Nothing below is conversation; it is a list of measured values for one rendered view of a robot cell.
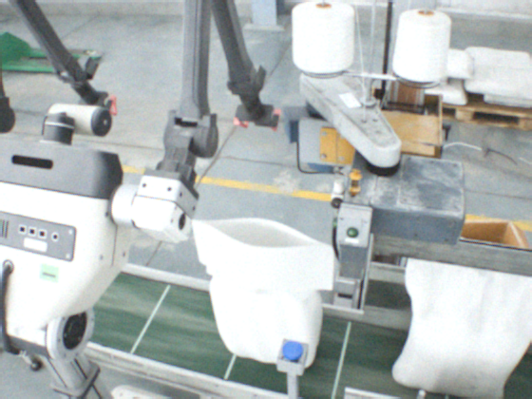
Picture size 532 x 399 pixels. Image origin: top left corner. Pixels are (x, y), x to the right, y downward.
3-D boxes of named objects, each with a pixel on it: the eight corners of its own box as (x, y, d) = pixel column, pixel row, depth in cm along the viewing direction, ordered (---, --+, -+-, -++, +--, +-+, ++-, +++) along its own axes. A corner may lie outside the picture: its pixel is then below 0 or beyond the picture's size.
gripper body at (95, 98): (85, 92, 168) (76, 81, 161) (109, 94, 165) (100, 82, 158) (80, 107, 166) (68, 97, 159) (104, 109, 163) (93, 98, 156)
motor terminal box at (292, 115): (288, 151, 158) (287, 120, 151) (282, 135, 166) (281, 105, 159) (313, 148, 159) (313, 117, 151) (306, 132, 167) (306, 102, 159)
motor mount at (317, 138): (298, 163, 159) (297, 121, 149) (302, 152, 164) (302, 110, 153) (385, 175, 152) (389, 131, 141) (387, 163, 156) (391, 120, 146)
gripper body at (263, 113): (243, 104, 152) (237, 91, 146) (275, 107, 150) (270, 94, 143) (238, 123, 150) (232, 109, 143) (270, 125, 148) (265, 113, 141)
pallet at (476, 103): (392, 113, 407) (393, 99, 398) (398, 74, 467) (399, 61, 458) (534, 131, 376) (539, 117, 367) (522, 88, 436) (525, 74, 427)
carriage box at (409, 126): (350, 218, 156) (355, 135, 136) (364, 160, 181) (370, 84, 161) (426, 229, 150) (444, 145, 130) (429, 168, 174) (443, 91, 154)
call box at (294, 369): (276, 370, 142) (275, 359, 138) (283, 349, 148) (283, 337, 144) (302, 376, 140) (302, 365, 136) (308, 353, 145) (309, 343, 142)
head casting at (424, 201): (335, 276, 132) (341, 192, 113) (351, 218, 150) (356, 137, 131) (446, 294, 124) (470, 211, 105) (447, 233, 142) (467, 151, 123)
